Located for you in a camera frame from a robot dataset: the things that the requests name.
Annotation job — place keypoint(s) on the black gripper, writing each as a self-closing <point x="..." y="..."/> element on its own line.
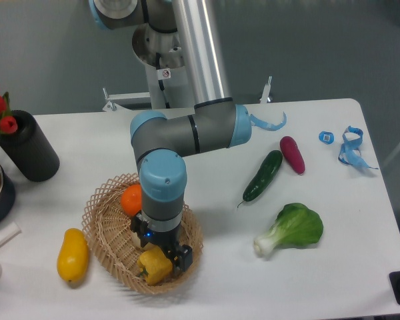
<point x="180" y="255"/>

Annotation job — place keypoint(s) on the yellow bell pepper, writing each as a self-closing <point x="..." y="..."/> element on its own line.
<point x="154" y="266"/>

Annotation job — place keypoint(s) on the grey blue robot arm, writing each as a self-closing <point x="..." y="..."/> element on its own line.
<point x="192" y="110"/>

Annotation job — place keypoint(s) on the woven wicker basket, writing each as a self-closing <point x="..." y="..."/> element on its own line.
<point x="107" y="231"/>

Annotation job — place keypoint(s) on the white steamed bun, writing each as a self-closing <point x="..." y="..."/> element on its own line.
<point x="137" y="243"/>

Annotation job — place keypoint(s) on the orange fruit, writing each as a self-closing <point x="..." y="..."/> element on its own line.
<point x="131" y="202"/>

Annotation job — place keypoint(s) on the yellow mango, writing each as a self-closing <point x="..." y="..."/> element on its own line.
<point x="73" y="258"/>

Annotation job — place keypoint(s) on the green bok choy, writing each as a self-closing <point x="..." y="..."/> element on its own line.
<point x="295" y="226"/>

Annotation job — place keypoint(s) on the green cucumber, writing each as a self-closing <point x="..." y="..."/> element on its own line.
<point x="263" y="177"/>

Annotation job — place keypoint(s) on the curved blue strip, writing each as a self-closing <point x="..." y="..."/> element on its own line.
<point x="256" y="122"/>

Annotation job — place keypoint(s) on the purple sweet potato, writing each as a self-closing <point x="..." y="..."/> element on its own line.
<point x="292" y="154"/>

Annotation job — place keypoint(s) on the black ribbed vase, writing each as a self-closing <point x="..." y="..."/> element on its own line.
<point x="29" y="149"/>

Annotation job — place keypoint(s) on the small blue tag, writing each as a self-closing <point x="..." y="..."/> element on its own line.
<point x="326" y="137"/>

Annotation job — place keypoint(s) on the blue tangled ribbon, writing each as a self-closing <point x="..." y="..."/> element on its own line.
<point x="350" y="153"/>

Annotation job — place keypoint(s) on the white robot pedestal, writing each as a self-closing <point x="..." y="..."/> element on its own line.
<point x="168" y="85"/>

